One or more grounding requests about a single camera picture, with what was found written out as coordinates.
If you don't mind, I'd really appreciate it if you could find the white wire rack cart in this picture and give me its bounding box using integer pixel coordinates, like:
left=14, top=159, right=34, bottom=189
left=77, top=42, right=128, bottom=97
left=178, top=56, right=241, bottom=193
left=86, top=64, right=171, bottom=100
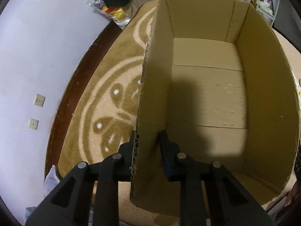
left=256, top=0, right=281, bottom=26

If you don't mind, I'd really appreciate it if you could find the beige patterned carpet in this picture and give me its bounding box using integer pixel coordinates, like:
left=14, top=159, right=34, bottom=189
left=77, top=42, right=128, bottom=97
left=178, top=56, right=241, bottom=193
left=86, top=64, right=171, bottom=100
left=56, top=4, right=301, bottom=226

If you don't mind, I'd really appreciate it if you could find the wall socket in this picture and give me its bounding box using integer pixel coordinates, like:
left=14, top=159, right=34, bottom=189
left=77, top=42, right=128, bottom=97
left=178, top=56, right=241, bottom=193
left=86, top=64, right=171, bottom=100
left=34, top=94, right=45, bottom=107
left=29, top=118, right=39, bottom=130

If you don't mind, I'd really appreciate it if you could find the snack bag by wall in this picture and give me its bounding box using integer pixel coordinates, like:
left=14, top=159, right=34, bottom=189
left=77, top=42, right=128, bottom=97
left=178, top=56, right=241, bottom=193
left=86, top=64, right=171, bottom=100
left=86, top=0, right=131, bottom=30

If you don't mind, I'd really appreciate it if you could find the cardboard box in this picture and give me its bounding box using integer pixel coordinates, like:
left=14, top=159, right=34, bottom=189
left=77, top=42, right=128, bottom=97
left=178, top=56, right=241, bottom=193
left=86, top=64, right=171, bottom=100
left=130, top=0, right=300, bottom=216

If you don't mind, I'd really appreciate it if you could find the upper wall socket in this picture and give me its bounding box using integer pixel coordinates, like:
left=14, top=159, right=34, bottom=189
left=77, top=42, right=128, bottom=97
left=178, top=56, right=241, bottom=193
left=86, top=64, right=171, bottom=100
left=34, top=94, right=45, bottom=107

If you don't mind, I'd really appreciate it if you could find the lower wall socket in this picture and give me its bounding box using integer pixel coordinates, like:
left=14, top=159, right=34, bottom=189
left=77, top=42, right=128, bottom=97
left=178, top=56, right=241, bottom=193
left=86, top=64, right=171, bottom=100
left=29, top=118, right=39, bottom=130

